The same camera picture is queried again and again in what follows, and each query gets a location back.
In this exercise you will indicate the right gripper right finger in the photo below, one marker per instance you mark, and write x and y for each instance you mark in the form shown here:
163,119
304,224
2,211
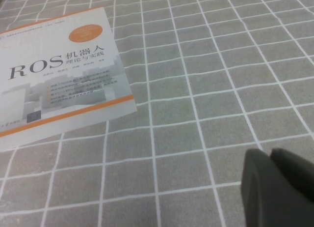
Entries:
299,173

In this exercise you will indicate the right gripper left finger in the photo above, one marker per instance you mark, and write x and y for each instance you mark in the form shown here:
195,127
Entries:
265,200

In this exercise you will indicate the ROS robot textbook orange-edged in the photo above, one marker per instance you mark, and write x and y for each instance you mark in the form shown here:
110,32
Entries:
61,89

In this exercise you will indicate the grey checked tablecloth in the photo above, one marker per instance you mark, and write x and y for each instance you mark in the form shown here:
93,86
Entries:
196,89

